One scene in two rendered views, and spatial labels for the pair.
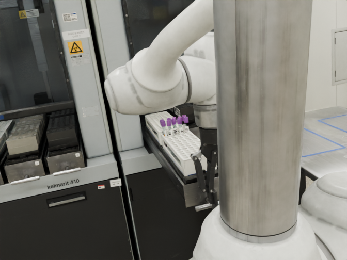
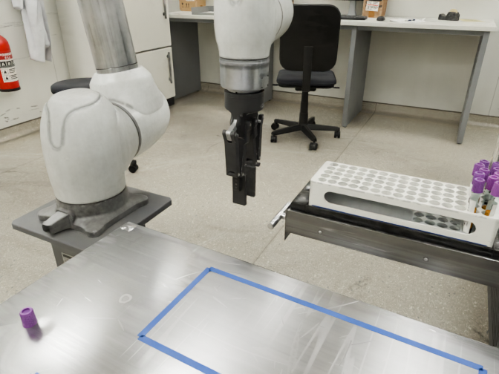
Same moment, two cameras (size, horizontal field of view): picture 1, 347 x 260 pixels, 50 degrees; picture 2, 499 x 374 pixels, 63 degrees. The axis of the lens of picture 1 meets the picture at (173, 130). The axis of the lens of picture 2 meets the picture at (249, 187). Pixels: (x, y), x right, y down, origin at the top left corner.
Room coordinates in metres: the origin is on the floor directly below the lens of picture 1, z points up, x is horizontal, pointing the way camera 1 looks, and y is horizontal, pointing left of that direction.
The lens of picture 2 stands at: (1.33, -0.67, 1.18)
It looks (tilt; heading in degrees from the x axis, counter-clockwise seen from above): 27 degrees down; 129
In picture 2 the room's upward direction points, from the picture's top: straight up
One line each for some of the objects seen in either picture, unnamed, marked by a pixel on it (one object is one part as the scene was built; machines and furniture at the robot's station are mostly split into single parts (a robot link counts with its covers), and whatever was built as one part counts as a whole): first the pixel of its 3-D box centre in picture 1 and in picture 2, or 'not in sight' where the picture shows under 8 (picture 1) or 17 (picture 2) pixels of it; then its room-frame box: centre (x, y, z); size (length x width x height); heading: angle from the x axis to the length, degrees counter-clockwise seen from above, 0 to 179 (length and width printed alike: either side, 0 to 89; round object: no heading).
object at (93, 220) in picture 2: not in sight; (87, 202); (0.54, -0.29, 0.73); 0.22 x 0.18 x 0.06; 103
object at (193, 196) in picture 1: (177, 153); (477, 247); (1.28, 0.00, 0.78); 0.73 x 0.14 x 0.09; 13
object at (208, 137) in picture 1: (216, 142); (244, 112); (0.85, -0.10, 0.95); 0.08 x 0.07 x 0.09; 103
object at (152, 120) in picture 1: (163, 128); not in sight; (1.45, 0.04, 0.83); 0.30 x 0.10 x 0.06; 13
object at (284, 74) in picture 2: not in sight; (308, 74); (-0.37, 2.14, 0.52); 0.64 x 0.60 x 1.05; 123
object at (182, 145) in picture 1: (186, 151); (398, 202); (1.14, -0.03, 0.83); 0.30 x 0.10 x 0.06; 12
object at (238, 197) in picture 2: not in sight; (239, 188); (0.85, -0.12, 0.80); 0.03 x 0.01 x 0.07; 13
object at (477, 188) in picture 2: (187, 131); (471, 211); (1.26, -0.05, 0.86); 0.02 x 0.02 x 0.11
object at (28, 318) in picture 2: not in sight; (27, 317); (0.91, -0.57, 0.83); 0.02 x 0.02 x 0.02
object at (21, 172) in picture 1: (32, 145); not in sight; (1.65, 0.65, 0.78); 0.73 x 0.14 x 0.09; 13
